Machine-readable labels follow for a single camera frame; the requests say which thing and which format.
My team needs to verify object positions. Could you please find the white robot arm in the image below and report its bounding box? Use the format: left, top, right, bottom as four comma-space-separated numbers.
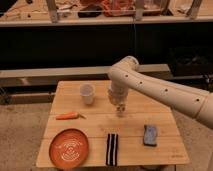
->
108, 56, 213, 130

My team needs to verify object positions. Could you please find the red object on shelf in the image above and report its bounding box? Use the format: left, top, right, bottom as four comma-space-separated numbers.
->
101, 0, 134, 17

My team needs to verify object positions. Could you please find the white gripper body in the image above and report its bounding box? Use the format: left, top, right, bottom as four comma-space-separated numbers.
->
108, 81, 128, 106

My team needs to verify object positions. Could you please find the metal shelf rail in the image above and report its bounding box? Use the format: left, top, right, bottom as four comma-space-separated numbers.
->
0, 63, 174, 88

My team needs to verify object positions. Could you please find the wooden table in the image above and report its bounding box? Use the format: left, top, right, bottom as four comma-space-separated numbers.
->
35, 79, 191, 169

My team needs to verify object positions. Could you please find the orange patterned plate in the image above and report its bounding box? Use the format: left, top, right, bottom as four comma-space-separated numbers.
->
49, 128, 89, 170

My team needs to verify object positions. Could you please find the blue sponge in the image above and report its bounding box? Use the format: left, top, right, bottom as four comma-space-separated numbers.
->
143, 125, 157, 146

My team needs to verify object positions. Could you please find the black white striped cloth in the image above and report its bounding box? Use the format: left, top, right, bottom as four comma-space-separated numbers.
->
105, 134, 118, 166

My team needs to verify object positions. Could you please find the orange carrot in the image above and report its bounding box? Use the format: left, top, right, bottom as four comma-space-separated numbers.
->
56, 112, 86, 120

